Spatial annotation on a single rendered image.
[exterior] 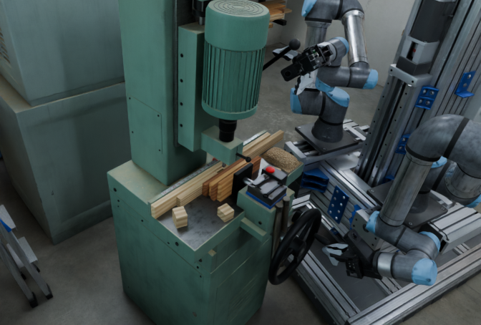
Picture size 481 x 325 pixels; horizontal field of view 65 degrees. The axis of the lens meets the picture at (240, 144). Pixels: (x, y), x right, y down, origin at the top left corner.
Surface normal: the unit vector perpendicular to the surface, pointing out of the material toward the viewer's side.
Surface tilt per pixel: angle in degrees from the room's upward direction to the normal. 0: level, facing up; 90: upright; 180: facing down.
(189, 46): 90
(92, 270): 0
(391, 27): 90
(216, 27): 90
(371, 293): 0
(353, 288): 0
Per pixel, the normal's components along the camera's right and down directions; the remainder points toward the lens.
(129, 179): 0.10, -0.81
